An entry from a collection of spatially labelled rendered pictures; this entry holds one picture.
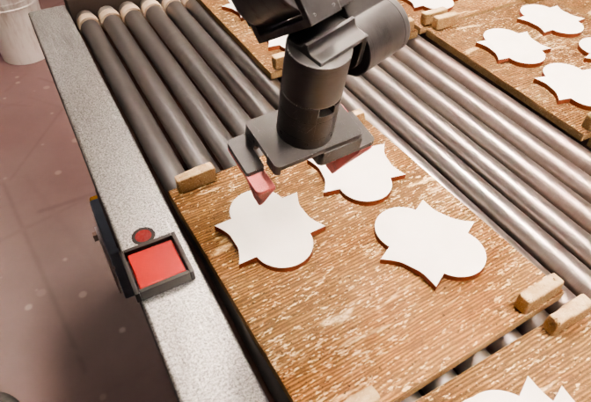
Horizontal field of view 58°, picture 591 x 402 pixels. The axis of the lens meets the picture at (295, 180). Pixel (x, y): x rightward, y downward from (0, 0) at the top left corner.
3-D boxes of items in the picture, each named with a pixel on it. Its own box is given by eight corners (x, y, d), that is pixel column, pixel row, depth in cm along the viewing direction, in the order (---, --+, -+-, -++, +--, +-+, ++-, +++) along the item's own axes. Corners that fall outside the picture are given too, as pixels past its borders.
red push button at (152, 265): (142, 296, 66) (140, 288, 65) (128, 261, 70) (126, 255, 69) (187, 276, 68) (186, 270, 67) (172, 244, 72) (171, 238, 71)
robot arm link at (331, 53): (272, 31, 43) (322, 69, 41) (330, 0, 46) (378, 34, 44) (266, 91, 49) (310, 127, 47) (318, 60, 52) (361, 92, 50)
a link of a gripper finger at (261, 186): (310, 206, 59) (323, 155, 52) (254, 231, 57) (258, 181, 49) (280, 163, 62) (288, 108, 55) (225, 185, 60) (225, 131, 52)
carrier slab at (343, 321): (320, 454, 52) (321, 448, 51) (169, 198, 77) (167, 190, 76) (561, 299, 65) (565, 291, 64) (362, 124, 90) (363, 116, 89)
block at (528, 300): (523, 317, 61) (530, 303, 59) (511, 305, 62) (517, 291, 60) (558, 295, 63) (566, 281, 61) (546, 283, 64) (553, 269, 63)
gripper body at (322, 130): (361, 144, 55) (377, 93, 49) (274, 180, 51) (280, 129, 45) (327, 102, 58) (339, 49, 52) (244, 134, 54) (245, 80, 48)
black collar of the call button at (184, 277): (137, 303, 65) (134, 295, 64) (120, 259, 70) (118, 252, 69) (196, 279, 68) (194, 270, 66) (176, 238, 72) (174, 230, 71)
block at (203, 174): (179, 195, 76) (177, 181, 74) (175, 188, 77) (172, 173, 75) (217, 181, 78) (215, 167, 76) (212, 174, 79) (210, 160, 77)
